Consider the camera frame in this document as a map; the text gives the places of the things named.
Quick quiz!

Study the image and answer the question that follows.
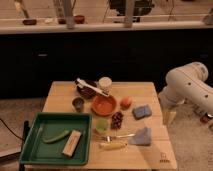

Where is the blue sponge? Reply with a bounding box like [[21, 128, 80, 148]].
[[132, 105, 152, 120]]

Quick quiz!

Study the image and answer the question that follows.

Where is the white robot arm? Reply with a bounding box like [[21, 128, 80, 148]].
[[158, 62, 213, 124]]

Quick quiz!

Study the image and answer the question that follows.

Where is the dark brown bowl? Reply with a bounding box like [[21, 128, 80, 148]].
[[76, 80, 97, 99]]

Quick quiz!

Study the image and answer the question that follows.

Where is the red bowl on shelf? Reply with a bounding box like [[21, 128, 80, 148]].
[[74, 15, 85, 24]]

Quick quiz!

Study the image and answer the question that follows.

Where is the dark bowl on shelf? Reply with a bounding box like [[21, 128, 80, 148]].
[[22, 19, 37, 25]]

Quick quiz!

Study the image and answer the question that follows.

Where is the blue cloth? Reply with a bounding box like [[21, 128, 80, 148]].
[[128, 127, 151, 146]]

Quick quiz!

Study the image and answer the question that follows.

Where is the orange peach fruit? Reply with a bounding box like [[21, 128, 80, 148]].
[[120, 96, 132, 110]]

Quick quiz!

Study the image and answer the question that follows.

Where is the dark grape bunch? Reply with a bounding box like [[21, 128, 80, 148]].
[[111, 112, 123, 129]]

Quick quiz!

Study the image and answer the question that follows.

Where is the yellow corn cob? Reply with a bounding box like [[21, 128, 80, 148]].
[[99, 141, 127, 150]]

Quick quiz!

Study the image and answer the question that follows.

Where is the light green cup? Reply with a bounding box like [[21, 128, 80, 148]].
[[95, 118, 109, 134]]

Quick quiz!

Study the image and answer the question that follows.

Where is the white cup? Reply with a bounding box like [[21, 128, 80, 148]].
[[98, 77, 112, 92]]

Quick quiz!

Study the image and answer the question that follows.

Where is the small dark cup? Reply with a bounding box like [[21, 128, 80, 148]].
[[72, 97, 84, 112]]

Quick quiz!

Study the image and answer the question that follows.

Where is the wooden block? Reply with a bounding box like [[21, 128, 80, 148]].
[[62, 130, 81, 157]]

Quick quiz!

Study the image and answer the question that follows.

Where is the green cucumber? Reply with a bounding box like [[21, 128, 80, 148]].
[[43, 130, 70, 144]]

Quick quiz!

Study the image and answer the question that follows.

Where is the green plastic tray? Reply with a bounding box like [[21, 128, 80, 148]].
[[20, 112, 92, 166]]

